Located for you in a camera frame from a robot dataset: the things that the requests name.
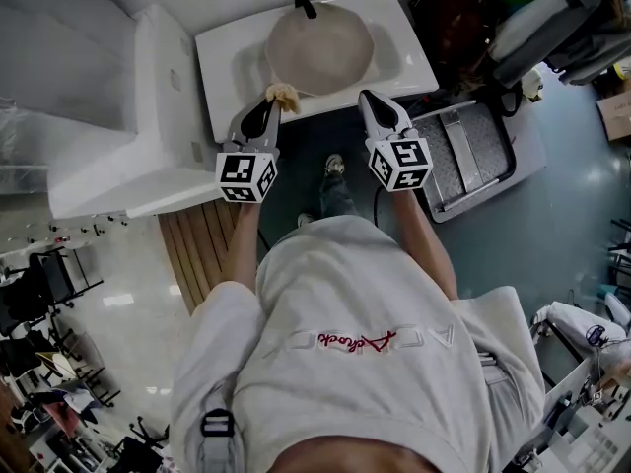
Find beige locker cabinet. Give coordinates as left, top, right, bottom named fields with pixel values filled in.
left=0, top=209, right=137, bottom=255

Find white desk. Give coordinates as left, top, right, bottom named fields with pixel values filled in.
left=522, top=357, right=631, bottom=473

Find white stepped platform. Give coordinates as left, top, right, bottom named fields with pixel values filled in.
left=46, top=2, right=233, bottom=220

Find person in white coat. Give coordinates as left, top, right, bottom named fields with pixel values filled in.
left=170, top=214, right=546, bottom=473

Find metal step platform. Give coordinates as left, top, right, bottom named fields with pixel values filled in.
left=408, top=99, right=548, bottom=225

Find cardboard box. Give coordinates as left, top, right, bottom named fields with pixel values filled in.
left=596, top=91, right=631, bottom=142

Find yellow sponge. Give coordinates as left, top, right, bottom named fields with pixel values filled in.
left=264, top=82, right=302, bottom=115

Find row of hanging clothes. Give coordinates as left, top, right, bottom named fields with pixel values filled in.
left=487, top=0, right=631, bottom=88

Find white sink basin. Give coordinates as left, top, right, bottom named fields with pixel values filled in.
left=194, top=0, right=440, bottom=143

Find person's right forearm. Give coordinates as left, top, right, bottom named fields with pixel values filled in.
left=391, top=189, right=459, bottom=300

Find black bag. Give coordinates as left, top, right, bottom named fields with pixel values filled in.
left=485, top=79, right=525, bottom=119

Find black chair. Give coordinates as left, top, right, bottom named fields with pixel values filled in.
left=28, top=246, right=105, bottom=310

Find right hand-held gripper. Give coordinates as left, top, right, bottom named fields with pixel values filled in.
left=357, top=90, right=436, bottom=194

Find wooden slat board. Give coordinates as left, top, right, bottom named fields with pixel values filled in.
left=157, top=197, right=262, bottom=317

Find person's left forearm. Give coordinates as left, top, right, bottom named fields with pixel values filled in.
left=224, top=199, right=262, bottom=290

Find grey strap with buckle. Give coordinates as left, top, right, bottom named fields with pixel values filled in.
left=199, top=408, right=238, bottom=473

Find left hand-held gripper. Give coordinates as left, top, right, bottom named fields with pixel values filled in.
left=214, top=101, right=283, bottom=205

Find silver foil sheet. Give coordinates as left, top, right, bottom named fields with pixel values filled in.
left=0, top=94, right=55, bottom=196

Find person's blue jeans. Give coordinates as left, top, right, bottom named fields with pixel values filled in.
left=318, top=172, right=361, bottom=220

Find white compartment tray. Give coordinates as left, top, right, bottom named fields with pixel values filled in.
left=584, top=419, right=623, bottom=462

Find white plush item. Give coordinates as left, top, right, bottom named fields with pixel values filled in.
left=521, top=66, right=544, bottom=102

